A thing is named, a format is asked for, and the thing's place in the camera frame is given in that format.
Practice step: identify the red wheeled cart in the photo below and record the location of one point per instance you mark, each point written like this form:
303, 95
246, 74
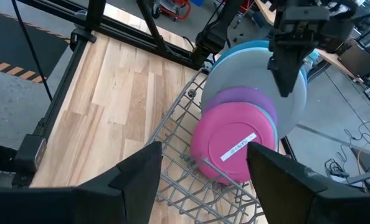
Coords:
156, 12

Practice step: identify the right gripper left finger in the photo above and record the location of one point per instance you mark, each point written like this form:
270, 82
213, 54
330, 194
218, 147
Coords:
63, 205

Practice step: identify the small teal plate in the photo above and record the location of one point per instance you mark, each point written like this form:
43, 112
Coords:
277, 133

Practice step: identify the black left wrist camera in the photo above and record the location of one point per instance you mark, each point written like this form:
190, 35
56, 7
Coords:
339, 31

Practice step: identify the black hazard striped mat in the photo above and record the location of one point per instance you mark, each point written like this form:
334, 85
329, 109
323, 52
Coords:
4, 40

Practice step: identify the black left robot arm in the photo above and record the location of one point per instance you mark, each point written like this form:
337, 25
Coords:
213, 40

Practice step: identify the large grey plate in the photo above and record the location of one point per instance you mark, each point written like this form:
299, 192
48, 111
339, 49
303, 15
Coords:
244, 71

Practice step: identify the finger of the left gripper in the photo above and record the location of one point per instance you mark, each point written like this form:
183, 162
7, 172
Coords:
289, 71

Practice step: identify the dark laptop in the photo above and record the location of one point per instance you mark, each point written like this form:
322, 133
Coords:
359, 59

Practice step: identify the large dark blue plate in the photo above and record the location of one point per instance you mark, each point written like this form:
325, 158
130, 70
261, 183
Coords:
235, 49

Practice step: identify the small purple plate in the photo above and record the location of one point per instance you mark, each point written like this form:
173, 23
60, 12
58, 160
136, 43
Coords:
241, 96

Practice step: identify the small pink plate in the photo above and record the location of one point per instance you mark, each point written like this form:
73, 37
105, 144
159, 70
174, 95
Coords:
222, 137

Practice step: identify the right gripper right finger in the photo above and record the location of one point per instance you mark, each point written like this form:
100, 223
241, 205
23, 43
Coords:
297, 199

